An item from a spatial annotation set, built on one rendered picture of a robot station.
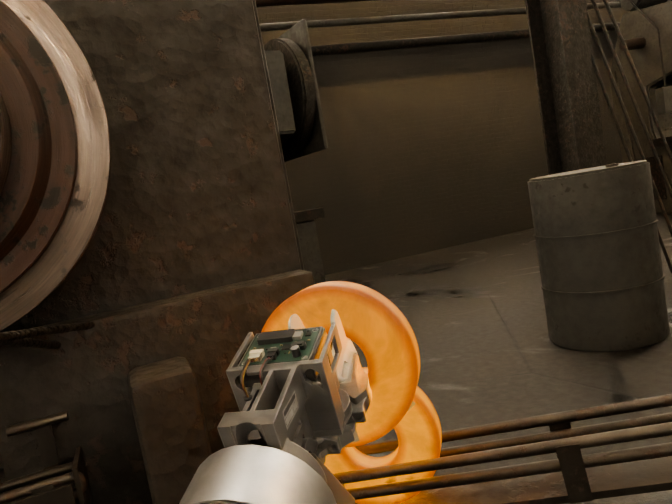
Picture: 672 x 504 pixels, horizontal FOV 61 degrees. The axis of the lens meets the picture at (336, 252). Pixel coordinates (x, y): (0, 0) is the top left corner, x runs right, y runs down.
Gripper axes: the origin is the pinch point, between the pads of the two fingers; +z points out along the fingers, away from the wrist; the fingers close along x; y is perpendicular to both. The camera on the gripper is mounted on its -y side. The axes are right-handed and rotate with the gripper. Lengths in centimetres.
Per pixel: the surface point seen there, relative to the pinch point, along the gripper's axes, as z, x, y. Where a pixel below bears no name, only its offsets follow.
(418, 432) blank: 4.3, -5.2, -14.6
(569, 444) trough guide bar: 2.0, -20.1, -15.2
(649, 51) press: 753, -239, -92
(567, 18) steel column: 415, -92, -8
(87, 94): 16.3, 26.3, 26.2
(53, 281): 6.5, 32.5, 8.0
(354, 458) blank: 4.5, 2.6, -17.8
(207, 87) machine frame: 38.2, 21.4, 22.8
